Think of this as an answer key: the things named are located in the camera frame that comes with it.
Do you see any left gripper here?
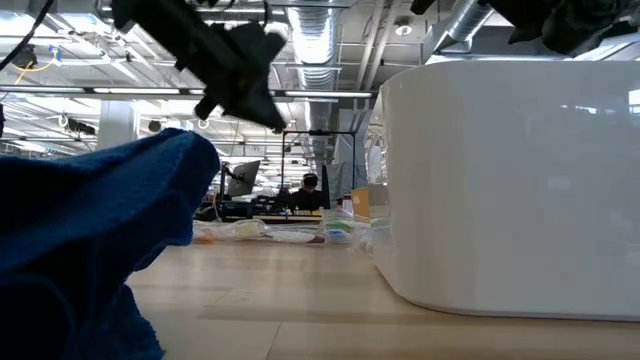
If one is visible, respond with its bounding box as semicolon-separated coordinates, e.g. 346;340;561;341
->
174;22;288;132

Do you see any grey background monitor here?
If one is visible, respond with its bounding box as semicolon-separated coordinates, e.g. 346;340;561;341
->
226;159;262;198

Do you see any cluttered background desk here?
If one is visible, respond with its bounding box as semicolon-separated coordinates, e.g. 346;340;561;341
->
193;192;324;225

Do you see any person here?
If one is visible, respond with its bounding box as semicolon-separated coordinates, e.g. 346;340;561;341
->
288;172;327;212

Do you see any clear plastic bags pile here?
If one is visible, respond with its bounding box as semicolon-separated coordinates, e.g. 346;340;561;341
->
192;218;272;244

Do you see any long light bar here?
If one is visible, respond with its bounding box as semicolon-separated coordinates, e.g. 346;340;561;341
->
0;85;376;100

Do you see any orange plastic bin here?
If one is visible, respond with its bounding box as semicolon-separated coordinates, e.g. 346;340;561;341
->
350;186;372;220

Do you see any green wrapped toothbrush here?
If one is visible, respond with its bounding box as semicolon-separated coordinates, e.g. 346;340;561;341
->
322;218;374;234

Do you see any blue cloth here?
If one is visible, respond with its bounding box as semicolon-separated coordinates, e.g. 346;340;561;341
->
0;127;222;360

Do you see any white plastic bin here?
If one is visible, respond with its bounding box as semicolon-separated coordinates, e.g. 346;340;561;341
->
368;58;640;323

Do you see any silver ventilation duct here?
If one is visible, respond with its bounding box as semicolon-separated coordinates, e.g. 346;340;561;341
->
287;0;347;132

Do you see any black hanging cable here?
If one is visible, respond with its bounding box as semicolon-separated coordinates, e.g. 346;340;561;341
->
0;0;55;72

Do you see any black ceiling camera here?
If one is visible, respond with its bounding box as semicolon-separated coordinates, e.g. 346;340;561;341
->
9;43;39;69

